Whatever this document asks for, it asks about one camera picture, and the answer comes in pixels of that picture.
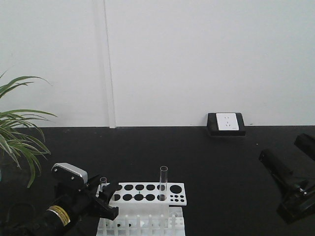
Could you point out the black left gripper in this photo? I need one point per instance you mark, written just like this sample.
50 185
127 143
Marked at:
70 203

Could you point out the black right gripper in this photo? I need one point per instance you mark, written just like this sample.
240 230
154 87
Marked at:
298 201

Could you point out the short transparent test tube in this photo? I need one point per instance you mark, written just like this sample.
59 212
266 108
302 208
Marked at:
102 183

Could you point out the tall transparent test tube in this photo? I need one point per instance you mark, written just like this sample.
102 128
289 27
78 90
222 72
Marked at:
163 183

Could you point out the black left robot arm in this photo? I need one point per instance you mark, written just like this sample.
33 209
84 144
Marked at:
46 224

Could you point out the white test tube rack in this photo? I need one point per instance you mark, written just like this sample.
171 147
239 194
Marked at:
145 210

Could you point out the white socket on black box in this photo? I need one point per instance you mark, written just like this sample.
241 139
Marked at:
225 124

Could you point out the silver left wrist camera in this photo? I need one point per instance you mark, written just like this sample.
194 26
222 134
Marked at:
69 175

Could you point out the white wall trunking strip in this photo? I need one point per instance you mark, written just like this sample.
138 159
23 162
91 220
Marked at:
108 73

